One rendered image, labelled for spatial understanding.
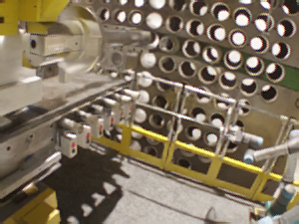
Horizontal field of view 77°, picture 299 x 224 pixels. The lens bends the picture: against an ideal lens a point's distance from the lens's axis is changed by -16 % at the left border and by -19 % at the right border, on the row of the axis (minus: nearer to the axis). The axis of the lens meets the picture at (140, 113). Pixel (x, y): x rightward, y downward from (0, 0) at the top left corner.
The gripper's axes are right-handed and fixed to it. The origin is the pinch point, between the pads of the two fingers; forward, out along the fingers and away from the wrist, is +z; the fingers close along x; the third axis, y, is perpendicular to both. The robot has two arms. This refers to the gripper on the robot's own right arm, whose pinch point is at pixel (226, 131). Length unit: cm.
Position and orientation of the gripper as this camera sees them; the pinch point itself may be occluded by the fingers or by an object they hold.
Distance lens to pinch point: 184.2
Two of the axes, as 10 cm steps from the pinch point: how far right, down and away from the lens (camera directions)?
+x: -4.3, 7.9, -4.5
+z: -8.9, -2.9, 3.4
